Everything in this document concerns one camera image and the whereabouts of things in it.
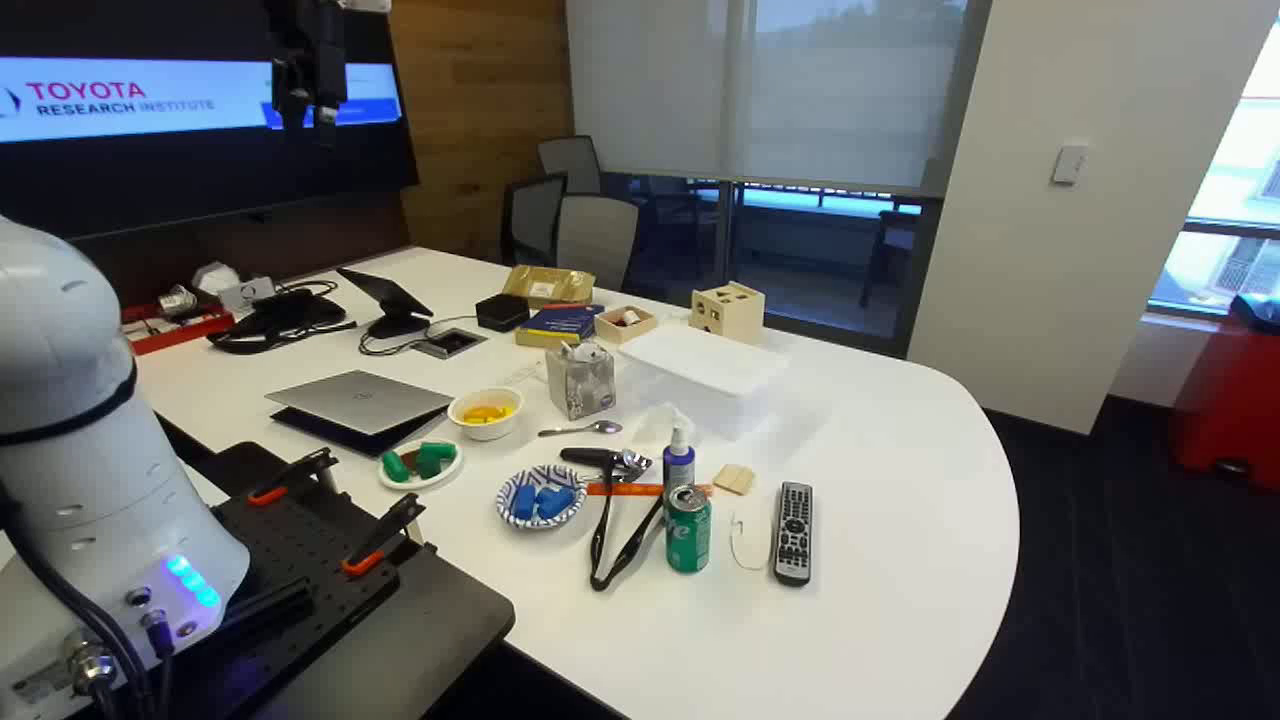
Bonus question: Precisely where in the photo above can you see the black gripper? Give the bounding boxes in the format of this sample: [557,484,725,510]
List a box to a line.
[270,0,351,139]

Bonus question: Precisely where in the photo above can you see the silver Dell laptop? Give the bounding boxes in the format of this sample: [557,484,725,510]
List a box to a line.
[264,368,456,438]

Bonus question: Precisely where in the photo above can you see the white adapter pile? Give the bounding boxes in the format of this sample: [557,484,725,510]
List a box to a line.
[156,258,279,323]

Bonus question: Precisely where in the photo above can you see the black tablet stand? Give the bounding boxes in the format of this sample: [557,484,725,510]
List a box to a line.
[333,258,441,357]

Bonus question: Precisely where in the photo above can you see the dark mesh office chair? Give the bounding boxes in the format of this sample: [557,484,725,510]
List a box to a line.
[501,170,573,265]

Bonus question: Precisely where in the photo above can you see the red flat box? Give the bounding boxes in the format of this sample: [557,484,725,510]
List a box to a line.
[120,299,239,360]

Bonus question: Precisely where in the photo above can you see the table power outlet panel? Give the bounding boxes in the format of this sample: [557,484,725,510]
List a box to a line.
[411,323,488,363]

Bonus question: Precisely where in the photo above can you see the grey office chair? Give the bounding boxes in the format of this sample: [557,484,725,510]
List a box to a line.
[554,190,645,290]
[536,132,608,200]

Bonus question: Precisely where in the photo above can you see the small black box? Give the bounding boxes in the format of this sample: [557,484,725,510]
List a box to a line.
[474,290,532,336]

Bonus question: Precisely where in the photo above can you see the cardboard box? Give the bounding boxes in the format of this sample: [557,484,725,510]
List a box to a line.
[501,258,602,313]

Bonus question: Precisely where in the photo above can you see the blue book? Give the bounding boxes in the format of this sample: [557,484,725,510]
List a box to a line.
[511,299,608,353]

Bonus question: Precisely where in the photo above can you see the white bowl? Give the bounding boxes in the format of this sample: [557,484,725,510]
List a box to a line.
[446,382,528,443]

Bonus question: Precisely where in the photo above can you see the black clamp orange tip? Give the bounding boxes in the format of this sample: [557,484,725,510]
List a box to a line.
[339,492,432,578]
[243,443,339,510]

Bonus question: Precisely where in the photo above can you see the large green toy cylinder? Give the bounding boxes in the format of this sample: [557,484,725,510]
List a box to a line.
[405,436,461,484]

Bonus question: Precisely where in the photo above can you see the small wooden tray box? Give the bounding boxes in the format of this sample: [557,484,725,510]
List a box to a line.
[592,299,663,347]

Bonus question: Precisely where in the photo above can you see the white plate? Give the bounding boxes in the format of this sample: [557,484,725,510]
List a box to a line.
[372,436,467,495]

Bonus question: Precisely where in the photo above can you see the metal spoon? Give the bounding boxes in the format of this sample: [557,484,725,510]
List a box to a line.
[536,417,629,443]

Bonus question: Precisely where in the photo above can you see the blue patterned plate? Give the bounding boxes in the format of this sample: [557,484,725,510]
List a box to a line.
[494,461,587,534]

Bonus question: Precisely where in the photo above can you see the blue toy pieces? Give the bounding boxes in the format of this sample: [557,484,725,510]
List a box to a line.
[511,478,573,527]

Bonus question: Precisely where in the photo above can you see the white flat box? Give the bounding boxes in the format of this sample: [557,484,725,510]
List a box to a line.
[617,318,794,405]

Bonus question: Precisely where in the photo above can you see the wooden shape sorter cube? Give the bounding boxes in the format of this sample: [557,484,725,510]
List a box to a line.
[689,279,771,347]

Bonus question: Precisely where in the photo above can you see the white window blind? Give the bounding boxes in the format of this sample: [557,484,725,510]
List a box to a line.
[563,0,997,200]

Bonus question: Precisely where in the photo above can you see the orange marker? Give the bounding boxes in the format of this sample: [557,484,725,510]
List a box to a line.
[586,476,671,505]

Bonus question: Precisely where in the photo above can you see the white spray bottle blue cap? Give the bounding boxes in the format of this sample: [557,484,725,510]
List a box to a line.
[659,420,699,495]

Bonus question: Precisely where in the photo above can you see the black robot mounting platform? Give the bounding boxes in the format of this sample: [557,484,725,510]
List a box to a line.
[78,436,520,720]

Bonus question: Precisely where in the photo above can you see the black tongs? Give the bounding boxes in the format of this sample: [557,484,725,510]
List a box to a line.
[586,455,667,596]

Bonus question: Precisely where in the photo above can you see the flat wooden square block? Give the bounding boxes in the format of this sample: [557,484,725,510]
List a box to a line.
[710,461,761,501]

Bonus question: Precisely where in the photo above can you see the green soda can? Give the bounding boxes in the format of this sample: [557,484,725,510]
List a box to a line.
[663,478,718,578]

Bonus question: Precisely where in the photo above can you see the white hook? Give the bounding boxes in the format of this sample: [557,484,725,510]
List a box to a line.
[725,510,775,577]

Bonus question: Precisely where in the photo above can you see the grey remote control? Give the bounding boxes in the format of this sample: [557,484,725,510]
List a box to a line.
[769,476,822,592]

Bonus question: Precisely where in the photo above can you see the red cabinet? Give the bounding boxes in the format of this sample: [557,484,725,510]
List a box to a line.
[1170,295,1280,495]

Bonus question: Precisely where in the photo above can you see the wall TV screen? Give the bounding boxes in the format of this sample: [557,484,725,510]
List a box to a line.
[0,0,424,244]

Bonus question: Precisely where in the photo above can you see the black handled brush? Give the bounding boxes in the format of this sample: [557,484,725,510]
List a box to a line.
[557,443,655,484]

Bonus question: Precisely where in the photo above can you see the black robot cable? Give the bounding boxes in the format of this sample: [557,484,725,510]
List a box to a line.
[0,484,173,720]

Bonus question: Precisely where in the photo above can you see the white light switch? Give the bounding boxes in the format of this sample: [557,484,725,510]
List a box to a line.
[1049,134,1094,187]

